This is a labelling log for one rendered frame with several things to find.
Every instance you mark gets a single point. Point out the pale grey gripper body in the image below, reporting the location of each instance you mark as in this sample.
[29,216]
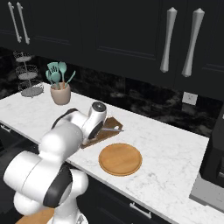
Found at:
[112,129]

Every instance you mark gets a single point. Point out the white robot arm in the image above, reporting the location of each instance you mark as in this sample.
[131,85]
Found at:
[55,145]

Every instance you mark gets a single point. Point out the brown rectangular cutting board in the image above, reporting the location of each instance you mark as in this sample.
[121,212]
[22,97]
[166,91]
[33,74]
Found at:
[109,128]

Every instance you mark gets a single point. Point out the round wooden plate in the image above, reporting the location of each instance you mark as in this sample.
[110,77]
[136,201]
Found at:
[120,159]

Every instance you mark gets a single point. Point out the black drawer front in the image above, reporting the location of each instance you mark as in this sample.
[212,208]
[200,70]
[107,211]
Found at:
[116,204]
[14,140]

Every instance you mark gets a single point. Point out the beige utensil pot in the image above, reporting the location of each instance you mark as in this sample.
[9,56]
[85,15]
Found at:
[60,94]

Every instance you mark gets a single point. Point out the teal stick utensil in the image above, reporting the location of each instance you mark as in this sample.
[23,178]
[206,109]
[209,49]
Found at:
[70,78]

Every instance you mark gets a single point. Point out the teal ladle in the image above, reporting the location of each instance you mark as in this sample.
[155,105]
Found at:
[55,77]

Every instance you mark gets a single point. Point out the teal spoon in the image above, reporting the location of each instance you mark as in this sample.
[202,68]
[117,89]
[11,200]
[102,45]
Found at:
[62,68]

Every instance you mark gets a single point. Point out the teal slotted spatula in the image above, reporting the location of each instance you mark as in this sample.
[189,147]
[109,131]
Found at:
[52,68]

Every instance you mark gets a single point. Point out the black cupboard door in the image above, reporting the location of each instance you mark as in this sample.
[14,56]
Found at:
[52,26]
[125,32]
[4,20]
[213,43]

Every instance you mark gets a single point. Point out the black countertop appliance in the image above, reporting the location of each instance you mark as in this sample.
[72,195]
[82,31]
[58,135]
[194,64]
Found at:
[215,151]

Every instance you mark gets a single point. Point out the grey flat appliance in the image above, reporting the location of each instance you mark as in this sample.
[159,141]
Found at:
[208,194]

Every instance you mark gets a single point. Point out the round wooden disc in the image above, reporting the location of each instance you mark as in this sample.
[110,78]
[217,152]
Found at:
[36,218]

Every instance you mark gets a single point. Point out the white wall socket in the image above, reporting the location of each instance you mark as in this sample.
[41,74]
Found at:
[189,98]

